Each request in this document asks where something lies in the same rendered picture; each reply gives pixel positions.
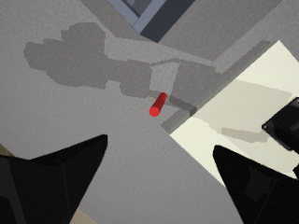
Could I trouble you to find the red peg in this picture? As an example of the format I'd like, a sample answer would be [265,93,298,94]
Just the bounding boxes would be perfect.
[149,92,167,117]

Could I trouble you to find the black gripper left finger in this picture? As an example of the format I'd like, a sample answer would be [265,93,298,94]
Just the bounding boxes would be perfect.
[0,134,107,224]

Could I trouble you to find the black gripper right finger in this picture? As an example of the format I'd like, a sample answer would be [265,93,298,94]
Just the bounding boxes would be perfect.
[212,145,299,224]

